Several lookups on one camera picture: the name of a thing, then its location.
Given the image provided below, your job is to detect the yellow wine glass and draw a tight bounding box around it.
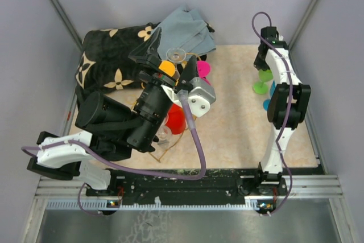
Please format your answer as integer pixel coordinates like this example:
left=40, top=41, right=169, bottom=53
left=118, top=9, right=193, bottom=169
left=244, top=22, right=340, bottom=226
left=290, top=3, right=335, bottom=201
left=159, top=60, right=179, bottom=80

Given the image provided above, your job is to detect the green wine glass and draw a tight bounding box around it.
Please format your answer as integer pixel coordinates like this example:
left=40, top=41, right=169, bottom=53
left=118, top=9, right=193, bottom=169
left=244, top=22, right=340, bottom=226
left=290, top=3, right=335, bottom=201
left=253, top=69, right=273, bottom=94

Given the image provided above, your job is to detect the blue wine glass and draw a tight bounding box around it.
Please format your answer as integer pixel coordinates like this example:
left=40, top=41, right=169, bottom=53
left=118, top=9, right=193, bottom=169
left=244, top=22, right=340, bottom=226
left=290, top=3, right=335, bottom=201
left=263, top=81, right=276, bottom=111

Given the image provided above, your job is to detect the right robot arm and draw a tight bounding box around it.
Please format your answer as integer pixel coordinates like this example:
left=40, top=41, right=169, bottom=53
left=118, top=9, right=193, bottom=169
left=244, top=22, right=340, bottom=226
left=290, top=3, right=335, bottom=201
left=254, top=26, right=311, bottom=195

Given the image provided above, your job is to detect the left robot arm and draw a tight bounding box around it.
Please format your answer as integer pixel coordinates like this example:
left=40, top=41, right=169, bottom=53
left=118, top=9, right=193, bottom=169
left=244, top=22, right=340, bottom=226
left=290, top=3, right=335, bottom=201
left=22, top=28, right=206, bottom=196

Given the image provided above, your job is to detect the magenta wine glass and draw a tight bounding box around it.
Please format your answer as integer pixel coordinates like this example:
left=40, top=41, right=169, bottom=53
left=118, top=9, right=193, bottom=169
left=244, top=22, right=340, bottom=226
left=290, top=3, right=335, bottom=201
left=197, top=60, right=211, bottom=78

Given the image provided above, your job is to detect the clear wine glass back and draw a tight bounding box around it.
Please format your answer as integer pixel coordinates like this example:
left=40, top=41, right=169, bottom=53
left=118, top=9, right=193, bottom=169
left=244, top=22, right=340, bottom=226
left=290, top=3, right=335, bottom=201
left=166, top=48, right=187, bottom=68

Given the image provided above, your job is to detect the clear wine glass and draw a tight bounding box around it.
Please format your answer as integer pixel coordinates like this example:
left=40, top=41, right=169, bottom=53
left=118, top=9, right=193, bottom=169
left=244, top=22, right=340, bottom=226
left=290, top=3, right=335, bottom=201
left=166, top=48, right=187, bottom=68
left=156, top=125, right=172, bottom=149

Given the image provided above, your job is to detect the red wine glass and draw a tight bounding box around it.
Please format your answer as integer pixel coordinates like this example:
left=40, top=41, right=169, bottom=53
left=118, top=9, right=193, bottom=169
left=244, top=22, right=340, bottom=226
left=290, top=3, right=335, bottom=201
left=166, top=104, right=187, bottom=135

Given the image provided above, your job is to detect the clear wine glass front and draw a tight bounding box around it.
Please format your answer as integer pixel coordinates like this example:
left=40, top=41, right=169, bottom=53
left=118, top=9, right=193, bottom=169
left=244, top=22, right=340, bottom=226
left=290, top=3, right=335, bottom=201
left=156, top=125, right=172, bottom=149

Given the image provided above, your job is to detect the black cream flower blanket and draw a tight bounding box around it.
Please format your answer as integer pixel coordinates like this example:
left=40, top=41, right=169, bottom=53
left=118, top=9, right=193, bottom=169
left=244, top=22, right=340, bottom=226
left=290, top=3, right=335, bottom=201
left=75, top=23, right=158, bottom=105

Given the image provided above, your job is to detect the grey blue folded cloth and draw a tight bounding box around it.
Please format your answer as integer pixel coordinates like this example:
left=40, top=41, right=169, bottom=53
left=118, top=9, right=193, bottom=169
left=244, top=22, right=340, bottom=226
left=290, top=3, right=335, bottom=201
left=153, top=5, right=216, bottom=60

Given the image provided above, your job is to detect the gold wire glass rack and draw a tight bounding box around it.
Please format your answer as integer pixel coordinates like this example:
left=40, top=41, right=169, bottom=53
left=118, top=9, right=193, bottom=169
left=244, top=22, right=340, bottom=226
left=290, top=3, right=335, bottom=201
left=126, top=52, right=208, bottom=163

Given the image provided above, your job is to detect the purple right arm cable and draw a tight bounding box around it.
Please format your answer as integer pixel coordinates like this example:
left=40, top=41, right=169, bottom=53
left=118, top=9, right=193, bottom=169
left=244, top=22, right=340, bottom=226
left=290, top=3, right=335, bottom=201
left=251, top=11, right=293, bottom=217

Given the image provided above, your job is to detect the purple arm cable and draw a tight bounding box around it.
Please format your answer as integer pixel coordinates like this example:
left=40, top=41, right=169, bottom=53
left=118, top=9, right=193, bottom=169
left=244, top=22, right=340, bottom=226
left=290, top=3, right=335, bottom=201
left=21, top=89, right=207, bottom=217
left=251, top=11, right=293, bottom=217

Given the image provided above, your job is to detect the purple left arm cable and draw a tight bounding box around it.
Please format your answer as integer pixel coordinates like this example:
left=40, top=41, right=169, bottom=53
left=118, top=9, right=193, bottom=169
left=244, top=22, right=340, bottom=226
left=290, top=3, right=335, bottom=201
left=21, top=89, right=207, bottom=217

